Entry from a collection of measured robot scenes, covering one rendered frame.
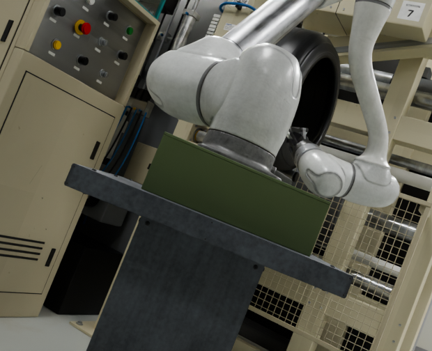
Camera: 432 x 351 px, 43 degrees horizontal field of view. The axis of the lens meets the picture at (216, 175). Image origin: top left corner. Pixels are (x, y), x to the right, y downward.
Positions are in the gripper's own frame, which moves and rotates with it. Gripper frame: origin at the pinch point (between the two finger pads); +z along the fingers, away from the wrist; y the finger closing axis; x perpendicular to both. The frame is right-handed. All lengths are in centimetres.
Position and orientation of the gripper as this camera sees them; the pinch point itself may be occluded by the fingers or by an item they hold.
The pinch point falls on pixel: (290, 133)
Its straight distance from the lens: 184.1
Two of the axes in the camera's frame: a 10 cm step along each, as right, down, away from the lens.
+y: -1.0, 9.1, 3.9
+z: -1.3, -4.0, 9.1
